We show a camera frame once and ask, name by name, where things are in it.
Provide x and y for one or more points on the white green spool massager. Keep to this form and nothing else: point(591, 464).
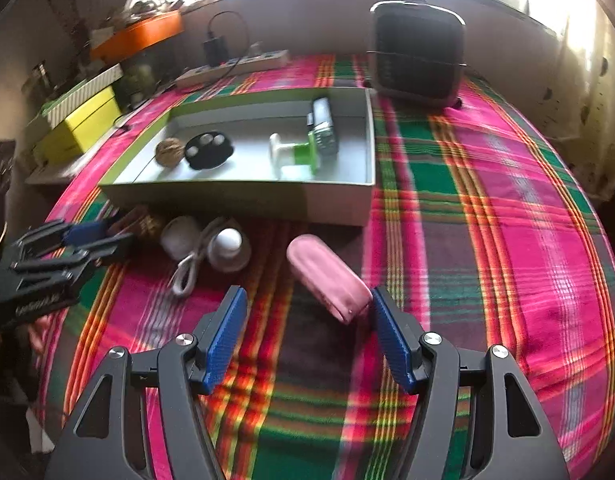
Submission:
point(302, 155)

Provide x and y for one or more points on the black charger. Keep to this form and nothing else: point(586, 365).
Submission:
point(215, 51)

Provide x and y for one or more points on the white plug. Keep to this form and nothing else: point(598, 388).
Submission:
point(255, 49)

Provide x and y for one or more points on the person's left hand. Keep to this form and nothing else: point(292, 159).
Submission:
point(38, 334)

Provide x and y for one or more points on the white side shelf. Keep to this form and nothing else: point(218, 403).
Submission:
point(52, 172)

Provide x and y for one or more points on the green white striped box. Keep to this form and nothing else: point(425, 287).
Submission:
point(82, 90)

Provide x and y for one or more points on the brown walnut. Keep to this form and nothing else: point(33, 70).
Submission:
point(169, 152)
point(150, 225)

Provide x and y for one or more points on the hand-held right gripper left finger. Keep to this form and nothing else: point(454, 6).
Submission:
point(227, 335)

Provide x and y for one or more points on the white power strip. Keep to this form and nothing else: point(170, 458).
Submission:
point(247, 62)

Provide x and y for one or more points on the grey space heater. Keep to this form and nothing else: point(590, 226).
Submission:
point(417, 55)

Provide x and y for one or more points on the yellow-green box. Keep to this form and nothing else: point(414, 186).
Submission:
point(77, 125)

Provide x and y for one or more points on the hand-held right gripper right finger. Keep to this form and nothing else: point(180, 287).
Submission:
point(395, 340)

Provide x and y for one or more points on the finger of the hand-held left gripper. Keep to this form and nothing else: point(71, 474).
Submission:
point(112, 250)
point(87, 233)

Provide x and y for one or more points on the spotted cream curtain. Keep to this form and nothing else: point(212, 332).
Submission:
point(587, 110)

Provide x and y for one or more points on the pink case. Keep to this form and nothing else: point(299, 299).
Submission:
point(322, 270)

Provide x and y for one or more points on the small white round jar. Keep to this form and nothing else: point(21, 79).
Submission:
point(180, 237)

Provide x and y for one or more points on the orange tray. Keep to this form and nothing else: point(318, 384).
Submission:
point(142, 32)

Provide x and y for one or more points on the green glass jars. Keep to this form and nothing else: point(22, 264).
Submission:
point(137, 80)

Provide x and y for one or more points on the black silver rectangular device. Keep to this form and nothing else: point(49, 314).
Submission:
point(322, 115)

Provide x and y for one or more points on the plaid tablecloth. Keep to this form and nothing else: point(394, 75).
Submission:
point(487, 260)

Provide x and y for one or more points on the green cardboard box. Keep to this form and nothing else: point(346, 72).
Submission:
point(227, 205)

